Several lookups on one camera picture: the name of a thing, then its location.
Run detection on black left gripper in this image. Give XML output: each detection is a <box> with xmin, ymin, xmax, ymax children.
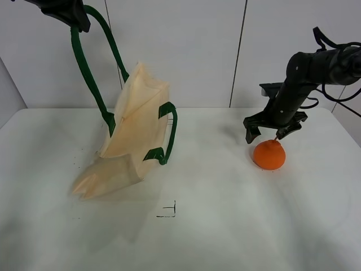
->
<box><xmin>25</xmin><ymin>0</ymin><xmax>91</xmax><ymax>33</ymax></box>

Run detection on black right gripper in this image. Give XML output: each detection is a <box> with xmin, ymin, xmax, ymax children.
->
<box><xmin>243</xmin><ymin>82</ymin><xmax>307</xmax><ymax>144</ymax></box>

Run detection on orange with stem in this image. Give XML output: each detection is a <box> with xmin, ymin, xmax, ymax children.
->
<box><xmin>253</xmin><ymin>139</ymin><xmax>286</xmax><ymax>171</ymax></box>

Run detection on white linen bag green handles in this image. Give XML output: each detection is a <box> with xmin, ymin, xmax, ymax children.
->
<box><xmin>71</xmin><ymin>5</ymin><xmax>178</xmax><ymax>199</ymax></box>

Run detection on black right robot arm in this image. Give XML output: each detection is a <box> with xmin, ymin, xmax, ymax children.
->
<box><xmin>243</xmin><ymin>43</ymin><xmax>360</xmax><ymax>143</ymax></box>

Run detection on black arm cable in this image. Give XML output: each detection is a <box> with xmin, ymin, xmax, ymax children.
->
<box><xmin>303</xmin><ymin>27</ymin><xmax>361</xmax><ymax>118</ymax></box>

